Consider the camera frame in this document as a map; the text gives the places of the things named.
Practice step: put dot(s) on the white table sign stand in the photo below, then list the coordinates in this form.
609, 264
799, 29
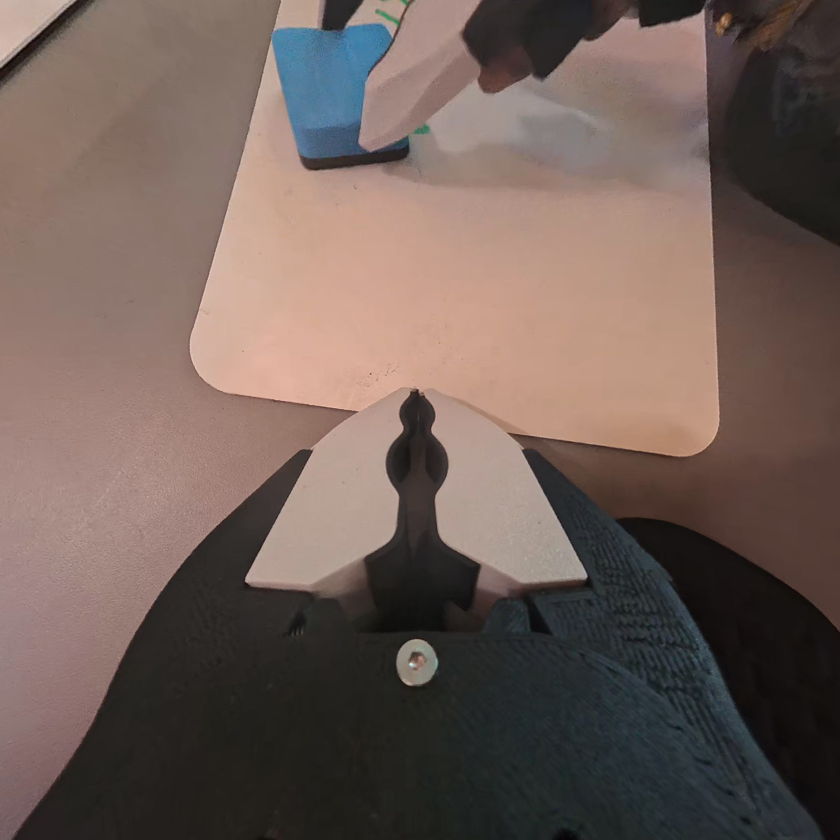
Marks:
33, 24

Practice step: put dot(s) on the person's right hand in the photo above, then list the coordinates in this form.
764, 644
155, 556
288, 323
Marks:
538, 33

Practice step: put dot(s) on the dark rounded object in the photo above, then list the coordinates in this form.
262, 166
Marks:
761, 656

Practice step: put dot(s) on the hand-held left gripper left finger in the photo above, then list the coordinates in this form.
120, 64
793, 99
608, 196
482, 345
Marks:
328, 525

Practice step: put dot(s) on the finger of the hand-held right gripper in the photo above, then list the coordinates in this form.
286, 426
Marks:
420, 66
348, 11

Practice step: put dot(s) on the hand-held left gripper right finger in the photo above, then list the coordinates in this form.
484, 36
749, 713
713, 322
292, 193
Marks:
512, 525

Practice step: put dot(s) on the blue whiteboard eraser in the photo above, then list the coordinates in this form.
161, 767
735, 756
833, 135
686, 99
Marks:
322, 92

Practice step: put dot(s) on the white whiteboard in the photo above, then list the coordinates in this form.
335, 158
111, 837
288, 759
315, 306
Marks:
525, 289

